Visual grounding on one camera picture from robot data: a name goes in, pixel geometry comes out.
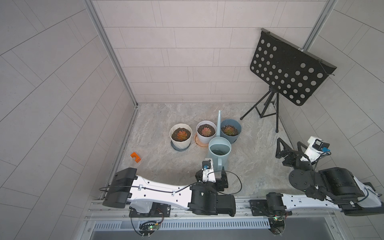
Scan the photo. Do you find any light blue watering can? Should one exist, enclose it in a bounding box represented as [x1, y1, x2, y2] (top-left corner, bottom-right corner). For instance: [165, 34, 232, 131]
[207, 111, 232, 171]

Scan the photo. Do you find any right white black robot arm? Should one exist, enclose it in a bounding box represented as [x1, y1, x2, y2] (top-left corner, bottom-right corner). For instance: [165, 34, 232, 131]
[266, 137, 384, 216]

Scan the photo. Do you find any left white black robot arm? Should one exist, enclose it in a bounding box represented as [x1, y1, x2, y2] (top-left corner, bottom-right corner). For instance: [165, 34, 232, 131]
[103, 164, 236, 217]

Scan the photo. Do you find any green red succulent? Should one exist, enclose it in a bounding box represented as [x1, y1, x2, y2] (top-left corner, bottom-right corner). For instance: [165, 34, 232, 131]
[223, 125, 238, 136]

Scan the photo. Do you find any pink succulent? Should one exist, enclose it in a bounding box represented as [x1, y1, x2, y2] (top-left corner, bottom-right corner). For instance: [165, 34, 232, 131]
[201, 127, 214, 137]

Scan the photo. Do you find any orange red succulent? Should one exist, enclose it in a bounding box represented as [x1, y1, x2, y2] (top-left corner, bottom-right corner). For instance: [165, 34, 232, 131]
[172, 128, 191, 142]

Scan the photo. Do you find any terracotta pot saucer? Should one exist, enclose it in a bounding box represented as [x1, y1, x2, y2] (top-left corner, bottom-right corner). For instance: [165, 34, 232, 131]
[195, 133, 215, 148]

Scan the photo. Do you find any grey blue pot saucer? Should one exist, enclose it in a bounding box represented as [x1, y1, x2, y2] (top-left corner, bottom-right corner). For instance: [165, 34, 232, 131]
[170, 140, 192, 152]

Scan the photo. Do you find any cream ribbed plant pot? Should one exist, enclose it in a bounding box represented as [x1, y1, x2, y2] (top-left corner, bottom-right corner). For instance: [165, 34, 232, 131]
[169, 124, 192, 151]

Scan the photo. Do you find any white ventilation grille strip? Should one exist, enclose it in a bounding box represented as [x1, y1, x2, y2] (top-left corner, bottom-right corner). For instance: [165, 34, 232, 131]
[94, 219, 271, 231]

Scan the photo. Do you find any blue ribbed plant pot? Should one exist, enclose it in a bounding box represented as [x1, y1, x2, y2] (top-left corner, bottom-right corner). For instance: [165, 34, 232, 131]
[221, 119, 242, 144]

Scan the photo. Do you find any white round plant pot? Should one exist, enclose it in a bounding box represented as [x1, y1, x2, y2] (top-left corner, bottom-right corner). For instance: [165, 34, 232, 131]
[197, 121, 217, 144]

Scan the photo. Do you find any right green circuit board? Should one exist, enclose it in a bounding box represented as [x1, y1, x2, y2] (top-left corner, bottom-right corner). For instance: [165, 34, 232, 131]
[268, 216, 286, 235]

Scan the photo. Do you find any green circuit board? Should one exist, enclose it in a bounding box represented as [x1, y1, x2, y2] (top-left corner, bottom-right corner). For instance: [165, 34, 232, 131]
[139, 221, 161, 237]
[268, 216, 286, 235]

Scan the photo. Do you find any black perforated music stand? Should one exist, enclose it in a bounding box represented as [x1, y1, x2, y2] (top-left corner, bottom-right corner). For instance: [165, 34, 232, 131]
[249, 29, 337, 118]

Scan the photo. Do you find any left green circuit board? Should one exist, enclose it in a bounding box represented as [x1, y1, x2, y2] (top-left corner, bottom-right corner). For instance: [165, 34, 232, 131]
[139, 221, 161, 237]

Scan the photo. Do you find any orange plastic block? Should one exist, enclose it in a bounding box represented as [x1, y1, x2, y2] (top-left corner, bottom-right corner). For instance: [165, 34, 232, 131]
[130, 152, 141, 163]

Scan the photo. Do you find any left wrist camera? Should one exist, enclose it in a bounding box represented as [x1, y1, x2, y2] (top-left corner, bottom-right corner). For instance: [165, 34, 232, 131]
[202, 158, 216, 183]

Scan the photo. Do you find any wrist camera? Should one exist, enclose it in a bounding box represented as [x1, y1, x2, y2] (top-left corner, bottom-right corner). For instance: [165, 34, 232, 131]
[304, 136, 331, 163]
[202, 158, 216, 183]

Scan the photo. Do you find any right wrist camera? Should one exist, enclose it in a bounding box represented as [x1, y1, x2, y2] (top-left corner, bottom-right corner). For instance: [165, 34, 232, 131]
[304, 136, 331, 163]

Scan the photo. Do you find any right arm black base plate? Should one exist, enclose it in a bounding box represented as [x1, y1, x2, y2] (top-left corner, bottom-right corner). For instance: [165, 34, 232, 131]
[249, 199, 292, 218]

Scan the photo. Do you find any aluminium mounting rail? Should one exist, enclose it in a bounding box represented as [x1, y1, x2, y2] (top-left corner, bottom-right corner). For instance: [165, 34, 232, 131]
[84, 194, 339, 221]

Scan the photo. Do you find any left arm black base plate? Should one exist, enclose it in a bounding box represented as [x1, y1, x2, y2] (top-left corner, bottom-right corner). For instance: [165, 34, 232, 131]
[129, 205, 171, 218]

